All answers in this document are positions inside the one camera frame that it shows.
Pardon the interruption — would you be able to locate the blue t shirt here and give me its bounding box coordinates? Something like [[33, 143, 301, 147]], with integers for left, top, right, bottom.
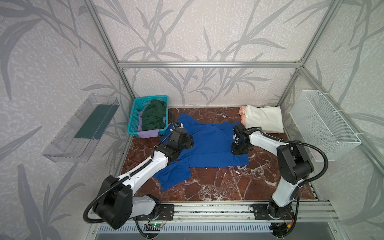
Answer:
[[154, 114, 249, 191]]

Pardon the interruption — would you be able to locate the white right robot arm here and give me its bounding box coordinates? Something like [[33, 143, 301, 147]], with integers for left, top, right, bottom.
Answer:
[[231, 124, 314, 220]]

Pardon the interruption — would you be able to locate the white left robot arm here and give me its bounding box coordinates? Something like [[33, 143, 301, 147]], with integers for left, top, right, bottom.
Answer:
[[83, 128, 194, 230]]

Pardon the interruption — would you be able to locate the purple t shirt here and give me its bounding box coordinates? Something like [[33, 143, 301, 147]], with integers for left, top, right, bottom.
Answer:
[[138, 111, 159, 138]]

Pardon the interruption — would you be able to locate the dark green t shirt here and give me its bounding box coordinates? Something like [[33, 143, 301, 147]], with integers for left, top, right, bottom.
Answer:
[[142, 99, 167, 131]]

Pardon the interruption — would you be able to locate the pink folded t shirt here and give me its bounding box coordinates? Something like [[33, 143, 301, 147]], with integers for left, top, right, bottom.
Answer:
[[239, 106, 247, 127]]

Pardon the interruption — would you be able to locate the cream folded t shirt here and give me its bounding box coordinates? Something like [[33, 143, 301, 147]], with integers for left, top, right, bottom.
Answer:
[[246, 105, 284, 134]]

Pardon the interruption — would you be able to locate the teal plastic laundry basket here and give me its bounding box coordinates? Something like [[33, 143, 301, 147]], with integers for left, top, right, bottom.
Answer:
[[127, 95, 169, 138]]

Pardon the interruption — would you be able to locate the green circuit board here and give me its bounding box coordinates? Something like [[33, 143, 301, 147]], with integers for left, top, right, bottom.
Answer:
[[144, 222, 167, 232]]

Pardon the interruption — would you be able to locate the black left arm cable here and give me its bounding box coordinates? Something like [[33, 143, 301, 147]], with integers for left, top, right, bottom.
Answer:
[[82, 112, 181, 224]]

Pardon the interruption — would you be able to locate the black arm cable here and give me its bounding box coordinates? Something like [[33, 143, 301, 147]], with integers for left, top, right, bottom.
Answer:
[[245, 126, 329, 238], [82, 112, 181, 224]]

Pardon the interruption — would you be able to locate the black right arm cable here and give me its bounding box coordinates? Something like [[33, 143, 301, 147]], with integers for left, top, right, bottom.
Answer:
[[245, 126, 329, 238]]

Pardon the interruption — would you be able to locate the horizontal aluminium frame bar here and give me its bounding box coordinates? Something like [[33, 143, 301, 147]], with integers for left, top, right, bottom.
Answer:
[[118, 61, 301, 69]]

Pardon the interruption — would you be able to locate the white wire mesh basket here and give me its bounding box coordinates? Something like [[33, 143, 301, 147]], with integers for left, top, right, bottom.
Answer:
[[290, 90, 362, 162]]

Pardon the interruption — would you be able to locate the clear plastic wall tray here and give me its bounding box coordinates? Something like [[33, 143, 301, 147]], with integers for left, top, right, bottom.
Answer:
[[42, 94, 120, 163]]

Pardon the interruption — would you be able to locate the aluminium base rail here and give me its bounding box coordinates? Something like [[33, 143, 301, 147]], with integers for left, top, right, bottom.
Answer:
[[86, 200, 340, 224]]

